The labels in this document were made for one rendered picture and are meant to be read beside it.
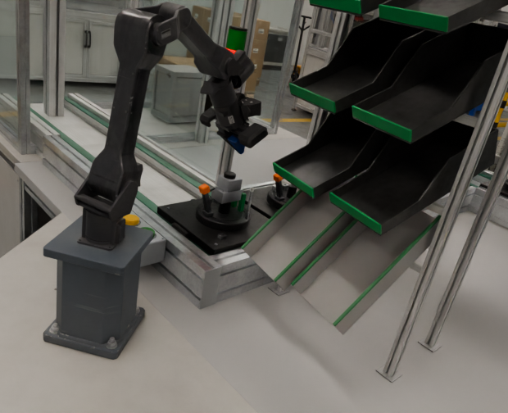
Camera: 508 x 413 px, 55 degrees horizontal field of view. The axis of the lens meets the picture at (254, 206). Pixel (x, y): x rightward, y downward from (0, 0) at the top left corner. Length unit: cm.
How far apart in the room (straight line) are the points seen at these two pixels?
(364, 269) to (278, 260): 18
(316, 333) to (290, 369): 14
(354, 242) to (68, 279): 54
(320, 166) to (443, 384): 51
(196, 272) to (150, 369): 24
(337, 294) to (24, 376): 57
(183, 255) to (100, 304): 26
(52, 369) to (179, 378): 22
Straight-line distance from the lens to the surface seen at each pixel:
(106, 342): 97
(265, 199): 141
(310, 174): 96
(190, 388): 93
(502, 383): 122
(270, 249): 105
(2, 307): 110
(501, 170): 104
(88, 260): 86
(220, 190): 120
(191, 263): 108
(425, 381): 111
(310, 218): 105
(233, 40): 133
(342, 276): 96
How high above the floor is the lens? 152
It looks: 24 degrees down
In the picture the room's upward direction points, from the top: 11 degrees clockwise
